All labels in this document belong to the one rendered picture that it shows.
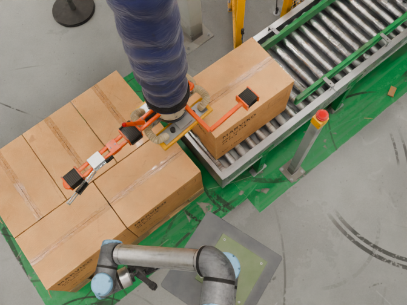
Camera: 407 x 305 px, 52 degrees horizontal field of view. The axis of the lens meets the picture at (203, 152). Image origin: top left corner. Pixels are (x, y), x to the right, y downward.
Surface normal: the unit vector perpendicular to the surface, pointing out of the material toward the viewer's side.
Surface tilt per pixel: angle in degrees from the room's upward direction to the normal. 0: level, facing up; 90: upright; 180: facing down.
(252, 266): 4
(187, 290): 0
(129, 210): 0
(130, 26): 79
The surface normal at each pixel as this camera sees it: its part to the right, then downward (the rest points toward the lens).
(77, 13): -0.04, -0.34
